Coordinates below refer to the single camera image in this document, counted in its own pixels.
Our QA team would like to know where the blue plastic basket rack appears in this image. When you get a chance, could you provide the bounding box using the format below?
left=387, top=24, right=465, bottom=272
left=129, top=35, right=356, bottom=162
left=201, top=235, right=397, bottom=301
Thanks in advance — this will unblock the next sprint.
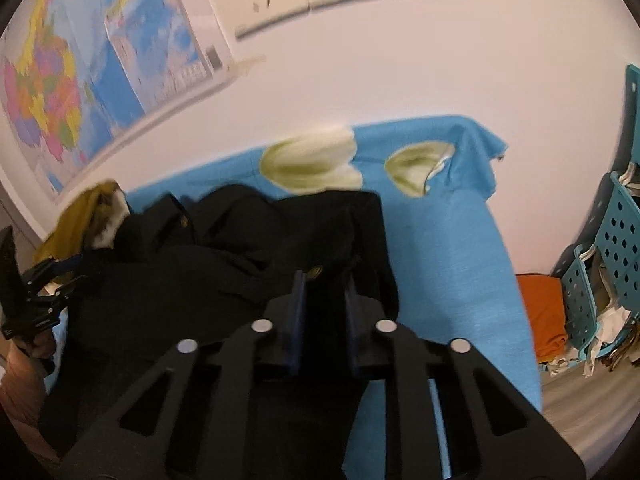
left=557, top=64, right=640, bottom=366

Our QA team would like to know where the colourful wall map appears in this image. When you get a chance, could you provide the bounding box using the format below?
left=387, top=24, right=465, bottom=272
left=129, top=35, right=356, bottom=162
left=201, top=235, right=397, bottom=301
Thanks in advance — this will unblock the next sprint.
left=0, top=0, right=266, bottom=206

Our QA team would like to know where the white crumpled bag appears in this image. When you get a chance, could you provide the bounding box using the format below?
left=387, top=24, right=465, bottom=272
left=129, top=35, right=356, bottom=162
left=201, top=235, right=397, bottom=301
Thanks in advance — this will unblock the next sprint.
left=582, top=285, right=636, bottom=377

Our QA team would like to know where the orange cloth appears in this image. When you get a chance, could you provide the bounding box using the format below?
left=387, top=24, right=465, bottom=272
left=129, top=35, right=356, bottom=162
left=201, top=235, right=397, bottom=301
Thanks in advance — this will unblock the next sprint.
left=516, top=273, right=571, bottom=363

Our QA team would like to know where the blue floral bed sheet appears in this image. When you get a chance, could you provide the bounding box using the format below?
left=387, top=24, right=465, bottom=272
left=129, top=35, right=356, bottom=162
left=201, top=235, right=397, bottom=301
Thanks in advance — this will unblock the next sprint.
left=42, top=115, right=546, bottom=480

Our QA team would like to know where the white cloth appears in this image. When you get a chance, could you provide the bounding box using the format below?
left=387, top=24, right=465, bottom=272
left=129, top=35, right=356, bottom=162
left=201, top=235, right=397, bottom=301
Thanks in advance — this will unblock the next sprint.
left=87, top=192, right=132, bottom=251

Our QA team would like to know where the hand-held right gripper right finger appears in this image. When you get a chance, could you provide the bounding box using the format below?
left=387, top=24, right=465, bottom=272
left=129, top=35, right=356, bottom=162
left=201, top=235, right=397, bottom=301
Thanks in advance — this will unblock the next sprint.
left=344, top=284, right=587, bottom=480

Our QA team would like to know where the black coat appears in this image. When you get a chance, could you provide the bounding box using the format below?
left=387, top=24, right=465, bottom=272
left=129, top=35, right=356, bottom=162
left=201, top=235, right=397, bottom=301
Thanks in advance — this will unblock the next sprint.
left=37, top=184, right=403, bottom=480

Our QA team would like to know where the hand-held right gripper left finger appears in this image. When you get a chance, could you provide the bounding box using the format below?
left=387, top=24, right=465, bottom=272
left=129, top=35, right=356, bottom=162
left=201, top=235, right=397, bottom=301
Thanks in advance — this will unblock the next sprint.
left=57, top=271, right=306, bottom=480

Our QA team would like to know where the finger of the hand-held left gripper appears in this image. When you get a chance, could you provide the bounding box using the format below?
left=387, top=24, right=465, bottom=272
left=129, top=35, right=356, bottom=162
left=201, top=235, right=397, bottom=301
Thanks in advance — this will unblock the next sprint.
left=27, top=256, right=85, bottom=283
left=29, top=275, right=89, bottom=308

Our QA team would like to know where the mustard garment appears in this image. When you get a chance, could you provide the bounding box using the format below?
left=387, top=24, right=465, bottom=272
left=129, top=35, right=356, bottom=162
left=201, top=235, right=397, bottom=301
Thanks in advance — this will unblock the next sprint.
left=34, top=180, right=126, bottom=266

